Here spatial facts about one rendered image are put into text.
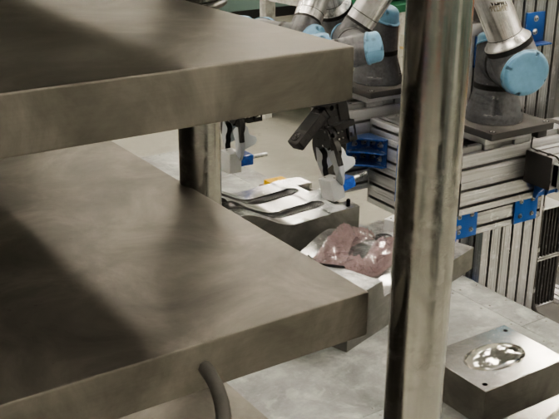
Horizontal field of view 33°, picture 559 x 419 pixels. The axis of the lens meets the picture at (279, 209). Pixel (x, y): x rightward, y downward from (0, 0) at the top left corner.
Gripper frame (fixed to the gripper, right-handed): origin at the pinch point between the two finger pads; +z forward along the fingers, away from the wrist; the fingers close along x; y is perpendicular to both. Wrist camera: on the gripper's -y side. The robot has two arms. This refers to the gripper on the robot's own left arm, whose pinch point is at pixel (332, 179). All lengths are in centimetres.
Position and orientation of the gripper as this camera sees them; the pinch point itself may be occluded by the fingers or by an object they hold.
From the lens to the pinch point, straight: 232.7
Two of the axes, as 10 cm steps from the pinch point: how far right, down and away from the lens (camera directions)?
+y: 8.2, -3.3, 4.7
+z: 1.9, 9.3, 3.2
